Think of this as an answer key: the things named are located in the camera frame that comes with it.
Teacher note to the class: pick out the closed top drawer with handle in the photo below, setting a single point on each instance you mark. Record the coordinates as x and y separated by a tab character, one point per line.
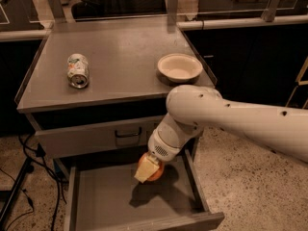
92	138

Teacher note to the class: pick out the metal cart frame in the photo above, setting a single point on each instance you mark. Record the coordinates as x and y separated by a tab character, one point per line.
299	95

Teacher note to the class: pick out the orange fruit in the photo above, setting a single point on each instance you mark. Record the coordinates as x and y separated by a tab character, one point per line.
157	174

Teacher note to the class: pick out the black stand leg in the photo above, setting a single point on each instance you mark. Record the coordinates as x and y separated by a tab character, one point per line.
8	197

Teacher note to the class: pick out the white counter rail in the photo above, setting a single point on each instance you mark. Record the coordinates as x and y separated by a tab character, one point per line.
183	26

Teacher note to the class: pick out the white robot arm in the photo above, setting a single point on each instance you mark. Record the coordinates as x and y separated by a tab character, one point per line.
191	108

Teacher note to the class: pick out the crushed soda can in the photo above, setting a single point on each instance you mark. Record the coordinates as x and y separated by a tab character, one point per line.
78	73

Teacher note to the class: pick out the white paper bowl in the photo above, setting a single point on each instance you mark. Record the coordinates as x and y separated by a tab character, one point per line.
179	68

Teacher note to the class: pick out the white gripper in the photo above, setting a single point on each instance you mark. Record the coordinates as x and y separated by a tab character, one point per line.
159	147

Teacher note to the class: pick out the grey metal drawer cabinet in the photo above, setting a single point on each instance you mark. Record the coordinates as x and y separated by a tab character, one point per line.
124	80

